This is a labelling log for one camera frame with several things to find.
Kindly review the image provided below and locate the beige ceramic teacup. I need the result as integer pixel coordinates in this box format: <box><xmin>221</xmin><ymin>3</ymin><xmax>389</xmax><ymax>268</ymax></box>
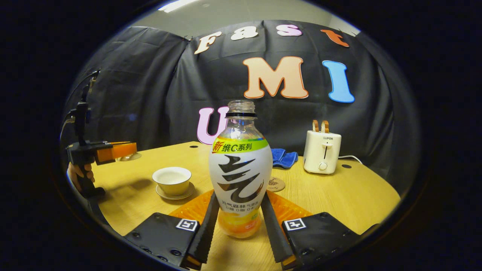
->
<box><xmin>152</xmin><ymin>167</ymin><xmax>192</xmax><ymax>196</ymax></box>

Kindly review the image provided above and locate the water bottle with white label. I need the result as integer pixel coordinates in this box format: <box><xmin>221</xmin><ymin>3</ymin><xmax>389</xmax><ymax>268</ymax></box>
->
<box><xmin>209</xmin><ymin>100</ymin><xmax>273</xmax><ymax>239</ymax></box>

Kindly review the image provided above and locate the round cork coaster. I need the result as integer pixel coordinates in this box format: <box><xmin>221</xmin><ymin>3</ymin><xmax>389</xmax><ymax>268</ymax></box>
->
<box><xmin>267</xmin><ymin>177</ymin><xmax>286</xmax><ymax>193</ymax></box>

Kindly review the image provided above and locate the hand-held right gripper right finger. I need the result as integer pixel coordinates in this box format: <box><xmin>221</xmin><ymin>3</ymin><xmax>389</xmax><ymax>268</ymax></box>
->
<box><xmin>260</xmin><ymin>190</ymin><xmax>379</xmax><ymax>270</ymax></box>

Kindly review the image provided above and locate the beige ceramic saucer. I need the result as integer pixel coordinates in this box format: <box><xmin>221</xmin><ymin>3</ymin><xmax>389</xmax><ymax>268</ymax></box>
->
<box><xmin>156</xmin><ymin>182</ymin><xmax>195</xmax><ymax>200</ymax></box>

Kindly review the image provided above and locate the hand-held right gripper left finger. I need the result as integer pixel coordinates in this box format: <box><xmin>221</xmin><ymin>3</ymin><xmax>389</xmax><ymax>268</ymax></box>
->
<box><xmin>124</xmin><ymin>190</ymin><xmax>221</xmax><ymax>270</ymax></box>

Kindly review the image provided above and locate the blue towel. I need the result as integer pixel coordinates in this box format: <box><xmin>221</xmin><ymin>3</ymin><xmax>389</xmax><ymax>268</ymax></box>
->
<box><xmin>270</xmin><ymin>148</ymin><xmax>299</xmax><ymax>169</ymax></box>

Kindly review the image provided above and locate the white toaster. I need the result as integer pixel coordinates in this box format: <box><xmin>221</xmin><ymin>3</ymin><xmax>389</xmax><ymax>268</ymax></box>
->
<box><xmin>303</xmin><ymin>130</ymin><xmax>342</xmax><ymax>175</ymax></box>

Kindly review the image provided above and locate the black backdrop cloth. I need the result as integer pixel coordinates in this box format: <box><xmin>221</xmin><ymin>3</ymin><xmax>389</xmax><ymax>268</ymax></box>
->
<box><xmin>62</xmin><ymin>20</ymin><xmax>420</xmax><ymax>196</ymax></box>

